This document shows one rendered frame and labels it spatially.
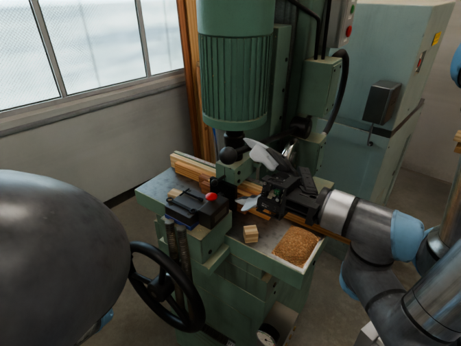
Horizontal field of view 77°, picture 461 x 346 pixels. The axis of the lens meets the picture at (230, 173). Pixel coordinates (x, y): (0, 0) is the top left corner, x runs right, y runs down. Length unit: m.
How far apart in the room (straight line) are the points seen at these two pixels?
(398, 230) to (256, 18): 0.48
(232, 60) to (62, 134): 1.54
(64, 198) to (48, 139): 1.88
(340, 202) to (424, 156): 2.62
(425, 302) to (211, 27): 0.61
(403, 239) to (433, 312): 0.10
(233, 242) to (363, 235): 0.38
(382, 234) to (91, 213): 0.44
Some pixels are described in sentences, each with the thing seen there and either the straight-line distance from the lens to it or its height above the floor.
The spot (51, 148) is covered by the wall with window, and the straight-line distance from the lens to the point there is 2.08.
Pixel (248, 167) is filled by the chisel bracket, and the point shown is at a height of 1.00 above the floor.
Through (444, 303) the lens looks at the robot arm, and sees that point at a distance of 0.49.
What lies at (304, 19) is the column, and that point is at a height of 1.40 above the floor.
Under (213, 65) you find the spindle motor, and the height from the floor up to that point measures 1.32.
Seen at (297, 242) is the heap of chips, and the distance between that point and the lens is 0.77.
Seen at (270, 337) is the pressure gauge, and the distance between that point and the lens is 0.89.
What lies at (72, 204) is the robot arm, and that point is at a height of 1.37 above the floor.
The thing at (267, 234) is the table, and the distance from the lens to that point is 0.81.
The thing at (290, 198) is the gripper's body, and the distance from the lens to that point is 0.53.
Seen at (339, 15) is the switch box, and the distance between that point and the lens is 0.93.
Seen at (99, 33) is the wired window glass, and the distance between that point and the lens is 2.15.
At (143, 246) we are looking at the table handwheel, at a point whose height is 0.95.
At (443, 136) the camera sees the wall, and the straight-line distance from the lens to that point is 3.04.
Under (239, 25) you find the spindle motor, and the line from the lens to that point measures 0.67.
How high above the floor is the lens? 1.47
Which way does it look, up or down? 33 degrees down
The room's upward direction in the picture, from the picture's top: straight up
